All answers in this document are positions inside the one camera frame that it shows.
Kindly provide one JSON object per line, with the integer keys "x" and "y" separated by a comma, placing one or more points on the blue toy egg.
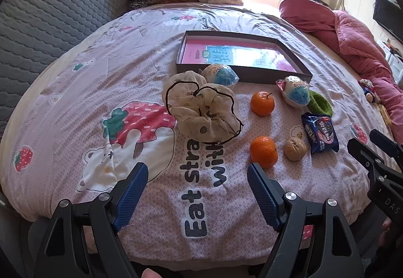
{"x": 220, "y": 74}
{"x": 294, "y": 92}

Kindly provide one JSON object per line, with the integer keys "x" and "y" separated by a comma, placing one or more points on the green fuzzy scrunchie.
{"x": 321, "y": 105}

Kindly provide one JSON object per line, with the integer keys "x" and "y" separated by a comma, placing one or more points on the cream bed sheet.
{"x": 346, "y": 76}

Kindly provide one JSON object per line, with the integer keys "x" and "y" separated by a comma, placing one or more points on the white cabinet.
{"x": 395, "y": 58}

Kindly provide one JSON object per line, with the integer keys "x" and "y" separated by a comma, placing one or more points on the cream scrunchie with black trim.
{"x": 207, "y": 120}

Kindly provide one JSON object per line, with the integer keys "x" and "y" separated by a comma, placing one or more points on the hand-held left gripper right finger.
{"x": 261, "y": 190}

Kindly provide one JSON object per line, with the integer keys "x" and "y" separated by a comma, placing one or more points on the grey cardboard box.
{"x": 267, "y": 77}

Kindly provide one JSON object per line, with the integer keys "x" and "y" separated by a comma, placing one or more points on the blue cookie packet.
{"x": 319, "y": 135}

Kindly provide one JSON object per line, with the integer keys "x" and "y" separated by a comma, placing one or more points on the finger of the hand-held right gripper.
{"x": 365, "y": 155}
{"x": 385, "y": 144}

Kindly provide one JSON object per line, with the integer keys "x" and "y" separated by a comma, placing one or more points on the yellow packet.
{"x": 385, "y": 114}

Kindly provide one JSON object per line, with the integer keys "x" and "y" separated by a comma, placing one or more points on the pink book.
{"x": 201, "y": 51}

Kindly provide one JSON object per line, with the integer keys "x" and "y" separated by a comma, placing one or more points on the black television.
{"x": 387, "y": 17}

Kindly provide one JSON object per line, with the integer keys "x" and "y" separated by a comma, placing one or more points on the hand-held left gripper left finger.
{"x": 133, "y": 193}

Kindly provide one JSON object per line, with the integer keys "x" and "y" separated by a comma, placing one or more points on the person's left hand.
{"x": 151, "y": 274}

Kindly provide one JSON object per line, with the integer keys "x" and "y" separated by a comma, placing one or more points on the orange tangerine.
{"x": 263, "y": 152}

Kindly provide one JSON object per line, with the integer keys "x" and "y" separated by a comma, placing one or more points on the walnut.
{"x": 295, "y": 149}

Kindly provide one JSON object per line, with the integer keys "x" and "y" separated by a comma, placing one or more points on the small toys at bed edge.
{"x": 365, "y": 84}

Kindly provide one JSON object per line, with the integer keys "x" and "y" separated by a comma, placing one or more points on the person's right hand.
{"x": 386, "y": 232}

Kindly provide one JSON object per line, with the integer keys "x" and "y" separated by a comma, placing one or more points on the grey quilted headboard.
{"x": 47, "y": 13}

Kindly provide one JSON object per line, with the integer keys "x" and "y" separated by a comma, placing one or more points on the tangerine with stem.
{"x": 262, "y": 105}

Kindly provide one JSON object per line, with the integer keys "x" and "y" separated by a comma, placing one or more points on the pink quilt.
{"x": 346, "y": 32}

